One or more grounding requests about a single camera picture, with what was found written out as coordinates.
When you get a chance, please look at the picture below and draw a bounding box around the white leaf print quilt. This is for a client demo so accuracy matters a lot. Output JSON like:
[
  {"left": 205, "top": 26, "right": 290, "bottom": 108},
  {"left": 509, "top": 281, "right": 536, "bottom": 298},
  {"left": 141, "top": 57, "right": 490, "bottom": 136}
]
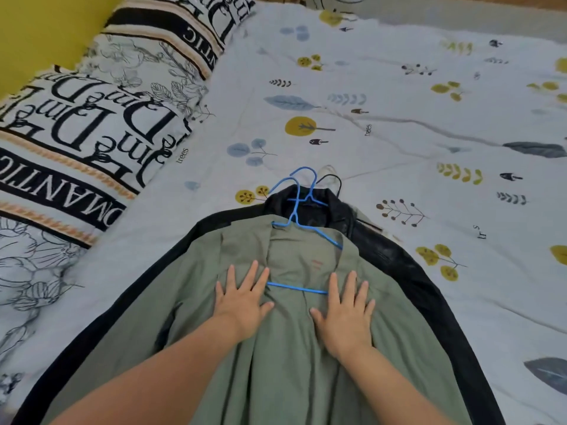
[{"left": 0, "top": 0, "right": 567, "bottom": 425}]

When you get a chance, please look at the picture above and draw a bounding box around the person's right hand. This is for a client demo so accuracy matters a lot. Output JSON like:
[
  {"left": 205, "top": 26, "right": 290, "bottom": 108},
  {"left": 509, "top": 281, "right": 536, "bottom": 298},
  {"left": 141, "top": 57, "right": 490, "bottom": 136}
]
[{"left": 309, "top": 270, "right": 377, "bottom": 362}]

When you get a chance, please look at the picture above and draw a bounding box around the person's right forearm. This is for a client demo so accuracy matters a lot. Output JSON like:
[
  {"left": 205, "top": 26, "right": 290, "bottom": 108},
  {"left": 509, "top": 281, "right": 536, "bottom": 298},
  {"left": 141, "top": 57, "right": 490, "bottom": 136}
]
[{"left": 338, "top": 342, "right": 444, "bottom": 425}]

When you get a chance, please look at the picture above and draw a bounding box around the black leather jacket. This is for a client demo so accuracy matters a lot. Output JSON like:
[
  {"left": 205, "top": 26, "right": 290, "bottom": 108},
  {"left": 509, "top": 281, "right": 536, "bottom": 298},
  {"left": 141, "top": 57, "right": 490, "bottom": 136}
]
[{"left": 11, "top": 185, "right": 506, "bottom": 425}]

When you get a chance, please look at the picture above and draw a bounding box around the black wire hanger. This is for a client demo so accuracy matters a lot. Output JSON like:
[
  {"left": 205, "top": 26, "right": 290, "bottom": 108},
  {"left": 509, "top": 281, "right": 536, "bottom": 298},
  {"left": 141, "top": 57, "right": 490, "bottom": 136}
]
[{"left": 318, "top": 174, "right": 344, "bottom": 198}]

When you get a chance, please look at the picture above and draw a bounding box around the black white printed pillow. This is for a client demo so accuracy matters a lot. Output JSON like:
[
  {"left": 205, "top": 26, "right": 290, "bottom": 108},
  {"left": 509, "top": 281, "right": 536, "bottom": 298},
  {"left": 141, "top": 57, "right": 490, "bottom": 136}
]
[
  {"left": 84, "top": 0, "right": 257, "bottom": 120},
  {"left": 0, "top": 64, "right": 194, "bottom": 394}
]

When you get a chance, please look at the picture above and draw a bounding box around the sage green shirt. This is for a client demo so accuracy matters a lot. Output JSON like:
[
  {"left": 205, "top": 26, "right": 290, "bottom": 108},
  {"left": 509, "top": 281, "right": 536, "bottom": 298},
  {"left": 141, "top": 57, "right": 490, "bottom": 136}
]
[{"left": 42, "top": 214, "right": 473, "bottom": 425}]

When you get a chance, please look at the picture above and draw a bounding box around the yellow black bed headboard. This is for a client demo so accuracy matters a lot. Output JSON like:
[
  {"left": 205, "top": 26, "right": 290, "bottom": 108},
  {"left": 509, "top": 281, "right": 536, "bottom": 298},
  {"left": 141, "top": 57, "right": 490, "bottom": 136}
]
[{"left": 0, "top": 0, "right": 125, "bottom": 100}]

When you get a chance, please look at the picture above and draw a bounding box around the person's left forearm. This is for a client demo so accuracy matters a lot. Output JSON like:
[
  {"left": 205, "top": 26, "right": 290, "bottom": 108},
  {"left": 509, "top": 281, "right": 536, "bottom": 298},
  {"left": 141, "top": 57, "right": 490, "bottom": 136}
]
[{"left": 48, "top": 313, "right": 247, "bottom": 425}]

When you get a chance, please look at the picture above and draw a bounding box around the person's left hand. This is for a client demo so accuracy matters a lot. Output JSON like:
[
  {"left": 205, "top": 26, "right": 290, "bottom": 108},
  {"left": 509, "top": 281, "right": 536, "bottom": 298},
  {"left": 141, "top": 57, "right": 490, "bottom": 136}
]
[{"left": 212, "top": 260, "right": 276, "bottom": 342}]

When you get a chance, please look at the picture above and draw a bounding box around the blue plastic hanger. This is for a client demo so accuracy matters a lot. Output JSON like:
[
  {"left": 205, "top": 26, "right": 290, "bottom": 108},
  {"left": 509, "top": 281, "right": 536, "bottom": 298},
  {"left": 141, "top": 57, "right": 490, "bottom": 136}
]
[
  {"left": 267, "top": 176, "right": 344, "bottom": 295},
  {"left": 286, "top": 166, "right": 331, "bottom": 208}
]

